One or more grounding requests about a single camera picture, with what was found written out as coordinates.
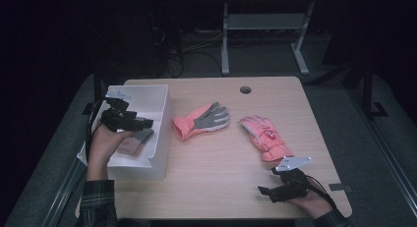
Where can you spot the person's right hand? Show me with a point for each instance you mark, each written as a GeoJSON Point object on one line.
{"type": "Point", "coordinates": [314, 202]}

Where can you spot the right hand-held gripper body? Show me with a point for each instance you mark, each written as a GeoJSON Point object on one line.
{"type": "Point", "coordinates": [293, 184]}

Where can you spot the white plastic box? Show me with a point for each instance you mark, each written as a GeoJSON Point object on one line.
{"type": "Point", "coordinates": [157, 148]}

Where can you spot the black metal stand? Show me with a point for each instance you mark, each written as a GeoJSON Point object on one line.
{"type": "Point", "coordinates": [369, 96]}

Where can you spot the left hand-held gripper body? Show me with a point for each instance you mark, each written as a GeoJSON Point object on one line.
{"type": "Point", "coordinates": [118, 119]}

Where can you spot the pink ski glove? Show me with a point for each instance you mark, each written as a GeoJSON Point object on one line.
{"type": "Point", "coordinates": [267, 138]}

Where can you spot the white metal desk frame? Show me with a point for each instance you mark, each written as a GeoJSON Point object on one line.
{"type": "Point", "coordinates": [262, 22]}

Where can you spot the orange glove with grey palm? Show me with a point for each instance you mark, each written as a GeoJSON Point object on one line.
{"type": "Point", "coordinates": [190, 124]}

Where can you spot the person's left hand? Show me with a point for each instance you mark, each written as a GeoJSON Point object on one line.
{"type": "Point", "coordinates": [101, 145]}

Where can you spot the grey and pink knit glove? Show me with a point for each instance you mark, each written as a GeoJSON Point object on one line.
{"type": "Point", "coordinates": [131, 146]}

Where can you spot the grey metal floor rail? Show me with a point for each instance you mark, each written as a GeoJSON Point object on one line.
{"type": "Point", "coordinates": [390, 158]}
{"type": "Point", "coordinates": [62, 194]}

